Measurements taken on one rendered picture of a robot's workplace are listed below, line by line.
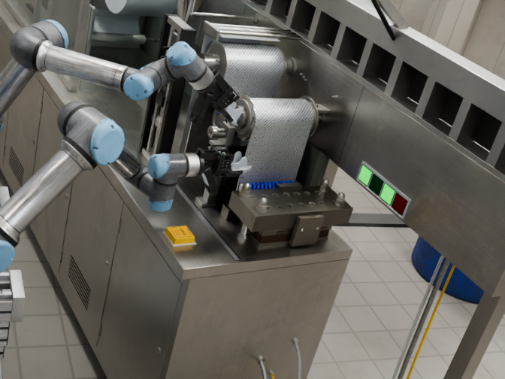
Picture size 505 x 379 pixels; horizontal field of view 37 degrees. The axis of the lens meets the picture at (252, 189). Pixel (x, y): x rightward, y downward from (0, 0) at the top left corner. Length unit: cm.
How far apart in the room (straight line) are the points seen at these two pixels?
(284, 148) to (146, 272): 63
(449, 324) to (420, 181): 196
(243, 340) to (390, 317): 155
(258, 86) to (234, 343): 90
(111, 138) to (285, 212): 68
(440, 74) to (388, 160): 33
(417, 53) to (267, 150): 59
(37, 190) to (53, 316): 147
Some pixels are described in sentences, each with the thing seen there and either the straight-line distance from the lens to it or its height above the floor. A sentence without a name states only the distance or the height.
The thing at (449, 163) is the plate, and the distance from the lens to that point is 225.
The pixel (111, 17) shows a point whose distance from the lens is 327.
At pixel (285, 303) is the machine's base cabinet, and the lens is 261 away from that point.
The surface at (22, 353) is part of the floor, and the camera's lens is 327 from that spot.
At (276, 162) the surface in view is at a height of 111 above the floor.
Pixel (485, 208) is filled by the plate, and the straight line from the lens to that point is 217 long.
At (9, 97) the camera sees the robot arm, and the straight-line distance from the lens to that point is 259.
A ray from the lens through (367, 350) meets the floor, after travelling 376.
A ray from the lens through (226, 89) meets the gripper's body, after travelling 238.
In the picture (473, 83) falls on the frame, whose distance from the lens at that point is 220.
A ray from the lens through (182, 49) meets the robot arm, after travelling 225.
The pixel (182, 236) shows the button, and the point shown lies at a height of 92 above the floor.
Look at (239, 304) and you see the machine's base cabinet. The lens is 250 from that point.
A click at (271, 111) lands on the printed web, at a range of 249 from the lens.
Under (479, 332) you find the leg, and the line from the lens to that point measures 246.
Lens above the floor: 217
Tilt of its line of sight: 27 degrees down
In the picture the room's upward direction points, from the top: 15 degrees clockwise
